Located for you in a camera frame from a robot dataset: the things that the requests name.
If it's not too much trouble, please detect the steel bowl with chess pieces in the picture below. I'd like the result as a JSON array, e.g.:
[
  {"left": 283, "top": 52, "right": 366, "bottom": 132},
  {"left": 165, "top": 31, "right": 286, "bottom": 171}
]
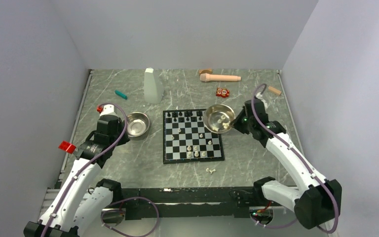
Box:
[{"left": 203, "top": 104, "right": 236, "bottom": 134}]

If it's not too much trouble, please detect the black and white chessboard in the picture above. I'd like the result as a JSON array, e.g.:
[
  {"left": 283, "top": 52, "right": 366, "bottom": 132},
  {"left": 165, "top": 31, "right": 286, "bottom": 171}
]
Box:
[{"left": 162, "top": 109, "right": 225, "bottom": 164}]

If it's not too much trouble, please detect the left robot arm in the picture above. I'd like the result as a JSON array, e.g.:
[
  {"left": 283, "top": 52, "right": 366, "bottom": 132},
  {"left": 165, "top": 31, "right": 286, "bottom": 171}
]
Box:
[{"left": 23, "top": 103, "right": 129, "bottom": 237}]

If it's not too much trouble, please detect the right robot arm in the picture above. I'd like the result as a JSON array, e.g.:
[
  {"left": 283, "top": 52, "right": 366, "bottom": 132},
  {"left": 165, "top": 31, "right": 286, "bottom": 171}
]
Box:
[{"left": 231, "top": 97, "right": 342, "bottom": 234}]

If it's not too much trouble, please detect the white chess piece on table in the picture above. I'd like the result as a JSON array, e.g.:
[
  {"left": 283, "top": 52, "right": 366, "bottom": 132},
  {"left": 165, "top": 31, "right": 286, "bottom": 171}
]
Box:
[{"left": 206, "top": 168, "right": 216, "bottom": 174}]

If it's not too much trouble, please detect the empty steel bowl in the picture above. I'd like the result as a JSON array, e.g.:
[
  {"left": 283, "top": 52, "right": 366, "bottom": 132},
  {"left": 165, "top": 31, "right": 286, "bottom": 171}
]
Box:
[{"left": 127, "top": 112, "right": 151, "bottom": 138}]

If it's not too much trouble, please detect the teal plastic block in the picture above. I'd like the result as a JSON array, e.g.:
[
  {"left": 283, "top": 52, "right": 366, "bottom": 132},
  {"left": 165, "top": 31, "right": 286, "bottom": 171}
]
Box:
[{"left": 114, "top": 90, "right": 128, "bottom": 100}]

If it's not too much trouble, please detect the red owl toy block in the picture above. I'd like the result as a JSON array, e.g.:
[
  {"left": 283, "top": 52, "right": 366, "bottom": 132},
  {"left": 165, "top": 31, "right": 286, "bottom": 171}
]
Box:
[{"left": 216, "top": 87, "right": 229, "bottom": 98}]

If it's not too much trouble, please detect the small wooden block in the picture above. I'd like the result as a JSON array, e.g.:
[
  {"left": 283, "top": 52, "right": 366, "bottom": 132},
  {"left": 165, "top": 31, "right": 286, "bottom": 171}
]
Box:
[{"left": 268, "top": 86, "right": 282, "bottom": 96}]

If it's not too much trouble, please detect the red lego brick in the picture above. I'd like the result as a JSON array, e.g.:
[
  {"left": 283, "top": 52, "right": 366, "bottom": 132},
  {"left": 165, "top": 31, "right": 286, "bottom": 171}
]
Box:
[{"left": 58, "top": 141, "right": 76, "bottom": 154}]

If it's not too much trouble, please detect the grey plastic bottle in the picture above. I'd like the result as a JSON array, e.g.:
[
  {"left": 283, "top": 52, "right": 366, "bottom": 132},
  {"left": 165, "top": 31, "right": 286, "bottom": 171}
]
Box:
[{"left": 144, "top": 68, "right": 164, "bottom": 104}]

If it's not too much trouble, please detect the beige toy microphone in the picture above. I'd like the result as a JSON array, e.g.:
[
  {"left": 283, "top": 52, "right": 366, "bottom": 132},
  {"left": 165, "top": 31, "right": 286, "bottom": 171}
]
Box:
[{"left": 200, "top": 73, "right": 241, "bottom": 82}]

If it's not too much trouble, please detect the round wooden disc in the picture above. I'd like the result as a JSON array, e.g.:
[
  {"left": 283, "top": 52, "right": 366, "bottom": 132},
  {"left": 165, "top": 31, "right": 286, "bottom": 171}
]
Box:
[{"left": 198, "top": 68, "right": 213, "bottom": 74}]

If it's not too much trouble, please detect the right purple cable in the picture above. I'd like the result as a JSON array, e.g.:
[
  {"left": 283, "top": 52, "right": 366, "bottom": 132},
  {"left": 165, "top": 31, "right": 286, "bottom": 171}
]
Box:
[{"left": 250, "top": 83, "right": 340, "bottom": 235}]

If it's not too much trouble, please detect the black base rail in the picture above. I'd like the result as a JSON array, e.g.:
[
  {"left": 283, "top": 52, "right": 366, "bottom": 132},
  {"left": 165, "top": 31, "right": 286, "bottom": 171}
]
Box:
[{"left": 89, "top": 186, "right": 285, "bottom": 220}]

